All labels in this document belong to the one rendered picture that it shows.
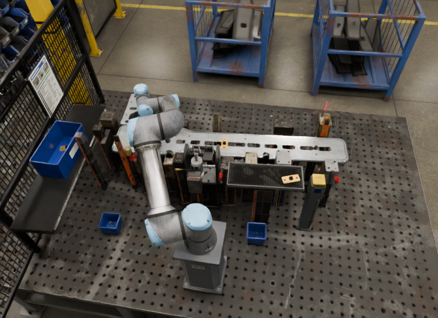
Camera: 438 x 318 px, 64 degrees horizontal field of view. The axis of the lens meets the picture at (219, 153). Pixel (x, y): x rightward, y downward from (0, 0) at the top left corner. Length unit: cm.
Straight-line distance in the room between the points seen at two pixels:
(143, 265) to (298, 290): 84
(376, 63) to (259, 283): 304
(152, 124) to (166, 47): 330
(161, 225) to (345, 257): 110
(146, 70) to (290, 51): 177
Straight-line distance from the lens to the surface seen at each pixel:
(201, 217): 143
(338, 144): 217
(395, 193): 245
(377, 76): 418
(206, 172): 200
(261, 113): 271
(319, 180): 178
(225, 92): 396
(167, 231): 144
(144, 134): 147
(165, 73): 429
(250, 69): 400
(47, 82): 226
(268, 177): 175
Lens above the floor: 257
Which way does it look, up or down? 50 degrees down
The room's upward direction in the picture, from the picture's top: 3 degrees counter-clockwise
